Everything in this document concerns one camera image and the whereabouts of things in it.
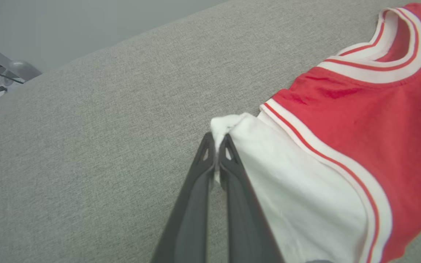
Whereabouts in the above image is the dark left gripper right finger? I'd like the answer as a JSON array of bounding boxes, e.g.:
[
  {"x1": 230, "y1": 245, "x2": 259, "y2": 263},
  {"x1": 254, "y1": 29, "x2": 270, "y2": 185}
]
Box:
[{"x1": 218, "y1": 133, "x2": 285, "y2": 263}]

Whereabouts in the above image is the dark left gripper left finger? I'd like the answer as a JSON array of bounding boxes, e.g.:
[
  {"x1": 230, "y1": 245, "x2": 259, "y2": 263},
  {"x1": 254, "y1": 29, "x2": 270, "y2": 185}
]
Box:
[{"x1": 151, "y1": 132, "x2": 217, "y2": 263}]

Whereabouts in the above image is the grey rounded metal object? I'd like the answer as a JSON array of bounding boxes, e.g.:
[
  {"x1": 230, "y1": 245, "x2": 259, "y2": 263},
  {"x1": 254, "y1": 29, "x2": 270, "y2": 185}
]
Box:
[{"x1": 8, "y1": 60, "x2": 43, "y2": 82}]

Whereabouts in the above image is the red and white basketball jersey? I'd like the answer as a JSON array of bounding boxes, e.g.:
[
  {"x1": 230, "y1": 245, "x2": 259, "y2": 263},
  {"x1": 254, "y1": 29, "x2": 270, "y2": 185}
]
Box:
[{"x1": 210, "y1": 3, "x2": 421, "y2": 263}]

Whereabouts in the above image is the grey fabric sofa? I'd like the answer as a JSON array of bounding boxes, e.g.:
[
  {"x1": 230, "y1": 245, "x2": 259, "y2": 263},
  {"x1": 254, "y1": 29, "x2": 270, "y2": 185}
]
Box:
[{"x1": 0, "y1": 0, "x2": 421, "y2": 263}]

